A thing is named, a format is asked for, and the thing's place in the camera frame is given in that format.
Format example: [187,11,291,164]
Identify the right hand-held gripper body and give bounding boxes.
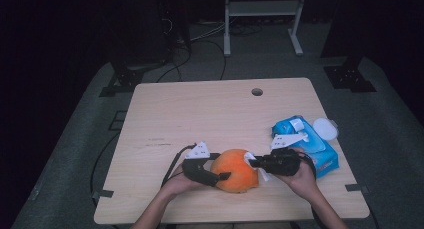
[263,132,309,177]

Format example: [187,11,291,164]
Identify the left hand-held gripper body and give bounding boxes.
[181,141,223,188]

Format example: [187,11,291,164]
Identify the white wet wipe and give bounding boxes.
[243,150,272,183]

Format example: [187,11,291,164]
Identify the orange plush toy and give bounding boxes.
[209,148,260,194]

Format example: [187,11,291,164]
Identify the blue wet wipes pack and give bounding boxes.
[271,114,340,179]

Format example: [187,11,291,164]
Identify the person's left hand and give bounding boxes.
[161,163,207,199]

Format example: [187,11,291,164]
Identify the person's right hand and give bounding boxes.
[274,147,320,202]

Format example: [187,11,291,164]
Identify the white oval plastic lid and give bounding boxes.
[312,117,340,142]

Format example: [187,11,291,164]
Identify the black tape strip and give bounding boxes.
[91,188,115,200]
[344,183,370,194]

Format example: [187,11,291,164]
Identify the black tripod stand base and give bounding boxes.
[98,59,168,98]

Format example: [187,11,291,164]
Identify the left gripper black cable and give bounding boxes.
[161,142,198,189]

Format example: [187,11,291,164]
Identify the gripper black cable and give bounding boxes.
[298,153,332,229]
[161,142,198,189]

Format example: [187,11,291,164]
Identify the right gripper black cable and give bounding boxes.
[298,153,332,229]

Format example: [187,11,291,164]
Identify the black floor cable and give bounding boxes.
[89,131,122,207]
[155,38,193,84]
[199,38,228,81]

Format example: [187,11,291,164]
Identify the black stand base plate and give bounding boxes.
[323,64,378,93]

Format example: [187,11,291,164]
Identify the white floor cables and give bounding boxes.
[190,20,228,43]

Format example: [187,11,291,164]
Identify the white metal stand frame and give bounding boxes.
[223,0,308,58]

